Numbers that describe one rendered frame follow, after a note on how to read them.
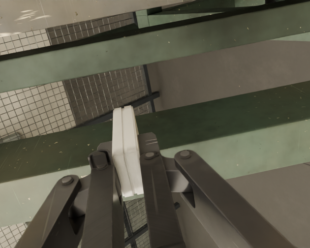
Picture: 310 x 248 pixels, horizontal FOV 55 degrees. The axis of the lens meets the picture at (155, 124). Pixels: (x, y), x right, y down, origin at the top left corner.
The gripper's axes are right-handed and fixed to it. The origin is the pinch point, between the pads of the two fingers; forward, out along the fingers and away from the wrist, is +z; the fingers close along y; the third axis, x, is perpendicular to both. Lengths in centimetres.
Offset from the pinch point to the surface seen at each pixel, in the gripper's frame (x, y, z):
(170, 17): -5, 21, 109
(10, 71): 2.5, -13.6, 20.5
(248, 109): -7.1, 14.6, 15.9
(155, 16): -5, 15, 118
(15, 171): -7.0, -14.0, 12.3
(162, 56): 0.6, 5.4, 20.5
